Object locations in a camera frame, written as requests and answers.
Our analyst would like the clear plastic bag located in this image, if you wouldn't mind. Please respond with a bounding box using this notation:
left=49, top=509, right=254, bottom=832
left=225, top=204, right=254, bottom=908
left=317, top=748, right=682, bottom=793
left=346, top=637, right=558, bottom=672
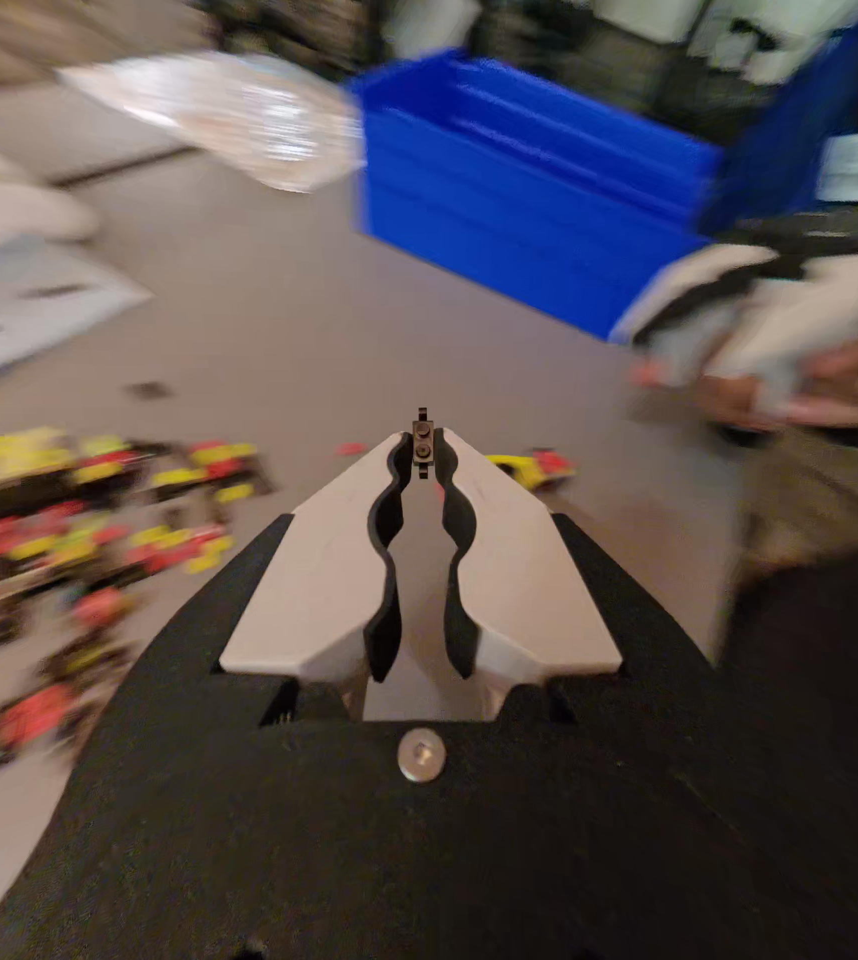
left=60, top=51, right=367, bottom=194

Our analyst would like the yellow red lego car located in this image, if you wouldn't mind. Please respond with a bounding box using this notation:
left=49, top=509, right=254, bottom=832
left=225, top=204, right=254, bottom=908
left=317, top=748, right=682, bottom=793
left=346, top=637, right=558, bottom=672
left=485, top=448, right=577, bottom=494

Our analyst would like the person's black sweater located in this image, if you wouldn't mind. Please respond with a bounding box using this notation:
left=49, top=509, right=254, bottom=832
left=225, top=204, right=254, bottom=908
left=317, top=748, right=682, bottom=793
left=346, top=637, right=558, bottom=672
left=717, top=543, right=858, bottom=960

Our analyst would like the lego instruction booklet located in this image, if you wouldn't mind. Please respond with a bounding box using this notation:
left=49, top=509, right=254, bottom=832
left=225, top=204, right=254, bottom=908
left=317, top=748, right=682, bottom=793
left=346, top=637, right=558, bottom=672
left=0, top=236, right=154, bottom=393

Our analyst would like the black lego part red stud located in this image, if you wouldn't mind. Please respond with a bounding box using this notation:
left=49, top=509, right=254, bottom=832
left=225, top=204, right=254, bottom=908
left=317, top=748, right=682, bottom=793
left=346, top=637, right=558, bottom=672
left=411, top=407, right=437, bottom=481

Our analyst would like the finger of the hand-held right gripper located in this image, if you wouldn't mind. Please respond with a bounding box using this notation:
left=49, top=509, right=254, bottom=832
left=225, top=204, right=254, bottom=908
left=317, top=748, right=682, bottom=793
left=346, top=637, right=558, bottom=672
left=706, top=257, right=858, bottom=378
left=611, top=243, right=778, bottom=348

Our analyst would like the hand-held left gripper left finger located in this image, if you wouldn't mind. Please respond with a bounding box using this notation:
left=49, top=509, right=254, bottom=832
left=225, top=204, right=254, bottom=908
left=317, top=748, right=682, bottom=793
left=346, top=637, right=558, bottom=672
left=219, top=431, right=413, bottom=720

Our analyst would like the pile of lego pieces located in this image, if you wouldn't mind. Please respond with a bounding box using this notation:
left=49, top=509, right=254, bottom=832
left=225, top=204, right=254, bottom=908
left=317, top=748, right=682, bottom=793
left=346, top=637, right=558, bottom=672
left=0, top=426, right=274, bottom=774

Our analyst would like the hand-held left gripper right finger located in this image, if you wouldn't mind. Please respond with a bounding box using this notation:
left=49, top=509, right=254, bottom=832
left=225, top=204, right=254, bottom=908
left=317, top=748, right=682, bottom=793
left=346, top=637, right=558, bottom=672
left=435, top=427, right=623, bottom=721

